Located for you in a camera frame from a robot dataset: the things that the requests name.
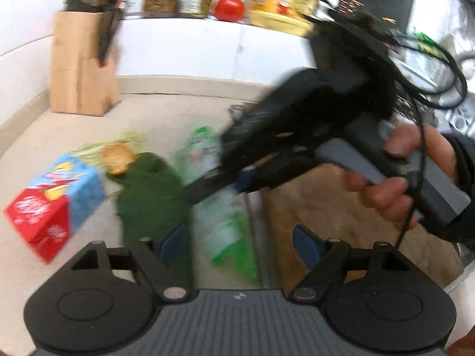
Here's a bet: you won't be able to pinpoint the red tomato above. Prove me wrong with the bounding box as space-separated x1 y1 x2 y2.
214 0 246 23

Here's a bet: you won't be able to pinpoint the red and blue snack box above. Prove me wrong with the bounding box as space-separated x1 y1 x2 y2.
4 152 106 265

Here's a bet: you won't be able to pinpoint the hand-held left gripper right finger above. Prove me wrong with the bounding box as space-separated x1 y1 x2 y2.
289 224 416 302

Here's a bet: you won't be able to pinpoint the leafy green vegetable scraps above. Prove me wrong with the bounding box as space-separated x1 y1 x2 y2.
70 130 194 290

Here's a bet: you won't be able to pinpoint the large orange peel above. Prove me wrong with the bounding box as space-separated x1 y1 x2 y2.
101 142 135 176

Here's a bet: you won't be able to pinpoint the green bottle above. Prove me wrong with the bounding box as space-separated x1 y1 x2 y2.
410 30 444 50

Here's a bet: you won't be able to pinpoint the person's right hand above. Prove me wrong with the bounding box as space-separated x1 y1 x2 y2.
343 124 458 228

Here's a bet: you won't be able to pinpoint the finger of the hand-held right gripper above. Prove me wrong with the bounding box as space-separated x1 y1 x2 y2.
181 162 268 208

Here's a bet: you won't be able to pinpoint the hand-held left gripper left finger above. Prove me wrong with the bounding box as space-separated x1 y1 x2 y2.
70 224 191 302

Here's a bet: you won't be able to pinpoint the wooden cutting board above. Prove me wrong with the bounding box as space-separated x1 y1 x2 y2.
260 163 464 290

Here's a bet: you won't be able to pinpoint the wooden knife block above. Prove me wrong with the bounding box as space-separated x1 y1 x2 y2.
50 9 123 115

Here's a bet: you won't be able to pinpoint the yellow detergent bottle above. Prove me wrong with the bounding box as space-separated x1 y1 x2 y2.
248 0 326 38

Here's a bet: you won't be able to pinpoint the black cable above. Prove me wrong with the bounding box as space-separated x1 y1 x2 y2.
386 26 469 247

